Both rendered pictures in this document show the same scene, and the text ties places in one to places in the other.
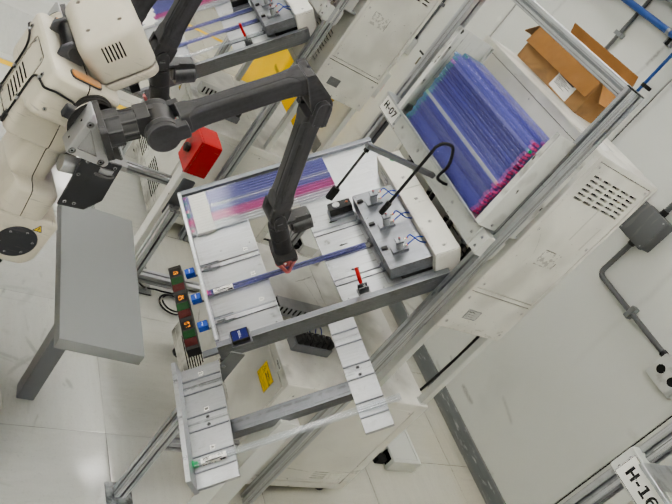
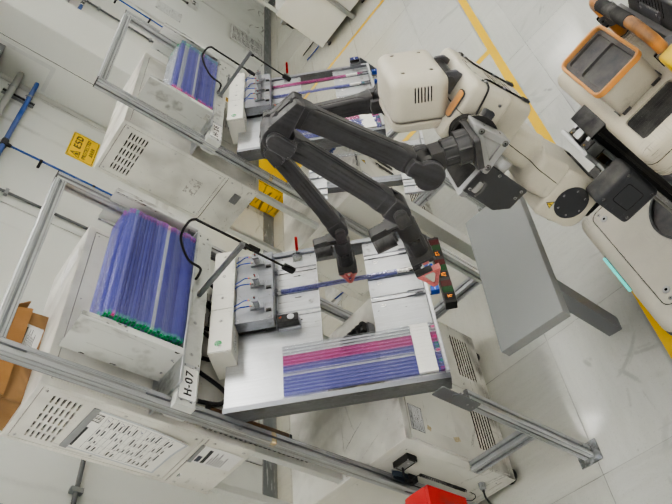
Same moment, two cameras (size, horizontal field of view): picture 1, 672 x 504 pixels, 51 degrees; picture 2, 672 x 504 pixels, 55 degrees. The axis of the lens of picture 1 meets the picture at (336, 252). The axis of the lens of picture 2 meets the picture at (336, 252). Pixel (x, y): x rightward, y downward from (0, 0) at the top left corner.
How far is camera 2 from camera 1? 3.12 m
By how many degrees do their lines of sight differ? 90
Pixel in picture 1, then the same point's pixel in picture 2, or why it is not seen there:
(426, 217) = (224, 279)
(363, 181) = (254, 358)
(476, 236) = (203, 240)
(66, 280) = (525, 227)
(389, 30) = not seen: outside the picture
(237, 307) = (395, 258)
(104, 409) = (553, 360)
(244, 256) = (385, 298)
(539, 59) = (15, 374)
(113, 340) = (484, 214)
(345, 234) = (293, 305)
